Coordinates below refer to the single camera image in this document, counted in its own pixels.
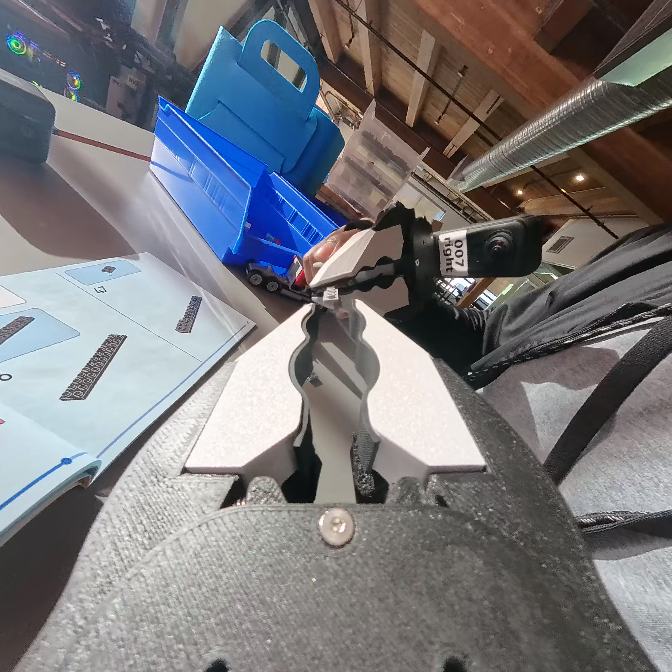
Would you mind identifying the person's right forearm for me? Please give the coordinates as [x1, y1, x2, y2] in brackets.
[388, 223, 672, 379]

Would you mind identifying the black red toy brick truck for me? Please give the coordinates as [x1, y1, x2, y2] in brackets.
[245, 255, 317, 303]

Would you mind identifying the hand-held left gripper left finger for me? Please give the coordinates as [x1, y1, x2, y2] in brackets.
[184, 303, 317, 482]

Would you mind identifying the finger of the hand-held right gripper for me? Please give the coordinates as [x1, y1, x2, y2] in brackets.
[349, 262, 411, 317]
[308, 214, 406, 288]

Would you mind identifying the clear plastic drawer organizer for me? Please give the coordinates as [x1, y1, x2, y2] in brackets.
[328, 99, 429, 222]

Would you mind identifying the black webbing strap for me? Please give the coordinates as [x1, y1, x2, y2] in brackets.
[543, 315, 672, 485]
[574, 508, 672, 537]

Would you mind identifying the blue plastic bin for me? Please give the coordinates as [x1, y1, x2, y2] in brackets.
[149, 96, 343, 270]

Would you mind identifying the person's black jacket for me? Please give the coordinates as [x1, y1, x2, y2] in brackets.
[464, 310, 672, 390]

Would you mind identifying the dark grey box device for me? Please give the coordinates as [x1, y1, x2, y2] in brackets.
[0, 68, 56, 165]

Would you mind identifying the computer with rainbow fans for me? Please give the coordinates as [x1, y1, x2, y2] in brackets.
[0, 26, 86, 104]

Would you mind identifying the person's right hand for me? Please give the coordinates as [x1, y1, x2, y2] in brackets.
[302, 219, 373, 274]

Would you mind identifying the silver ventilation duct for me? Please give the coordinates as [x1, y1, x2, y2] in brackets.
[454, 73, 621, 193]

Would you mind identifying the light blue instruction booklet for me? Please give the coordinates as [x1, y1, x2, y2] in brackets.
[0, 252, 257, 548]

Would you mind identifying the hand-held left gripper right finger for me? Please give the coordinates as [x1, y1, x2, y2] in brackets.
[349, 298, 489, 488]

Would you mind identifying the blue felt bag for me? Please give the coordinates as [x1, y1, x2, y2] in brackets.
[185, 20, 347, 196]

